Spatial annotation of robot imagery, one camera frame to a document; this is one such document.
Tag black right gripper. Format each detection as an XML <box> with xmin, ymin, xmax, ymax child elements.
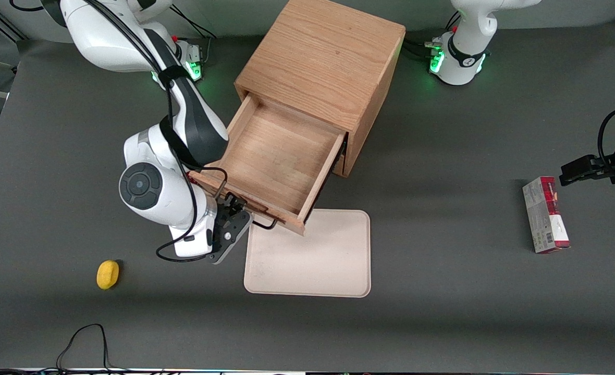
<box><xmin>211</xmin><ymin>193</ymin><xmax>253</xmax><ymax>263</ymax></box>

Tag wooden drawer cabinet body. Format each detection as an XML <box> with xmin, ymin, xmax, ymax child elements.
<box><xmin>234</xmin><ymin>0</ymin><xmax>407</xmax><ymax>178</ymax></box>

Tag grey and red carton box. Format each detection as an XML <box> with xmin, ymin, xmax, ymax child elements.
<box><xmin>522</xmin><ymin>176</ymin><xmax>571</xmax><ymax>254</ymax></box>

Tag yellow lemon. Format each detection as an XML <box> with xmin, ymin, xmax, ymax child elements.
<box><xmin>96</xmin><ymin>260</ymin><xmax>120</xmax><ymax>290</ymax></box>

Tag black looped cable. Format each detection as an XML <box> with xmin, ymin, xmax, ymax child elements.
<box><xmin>56</xmin><ymin>323</ymin><xmax>131</xmax><ymax>373</ymax></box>

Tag dark aluminium frame rail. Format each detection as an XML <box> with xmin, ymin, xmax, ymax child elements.
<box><xmin>0</xmin><ymin>0</ymin><xmax>29</xmax><ymax>42</ymax></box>

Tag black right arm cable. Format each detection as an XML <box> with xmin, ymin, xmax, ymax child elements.
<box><xmin>81</xmin><ymin>0</ymin><xmax>230</xmax><ymax>263</ymax></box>

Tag black left base cables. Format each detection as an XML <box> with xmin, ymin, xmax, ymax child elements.
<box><xmin>404</xmin><ymin>10</ymin><xmax>462</xmax><ymax>60</ymax></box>

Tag beige plastic tray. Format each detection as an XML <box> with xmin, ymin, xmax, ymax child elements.
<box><xmin>243</xmin><ymin>209</ymin><xmax>372</xmax><ymax>298</ymax></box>

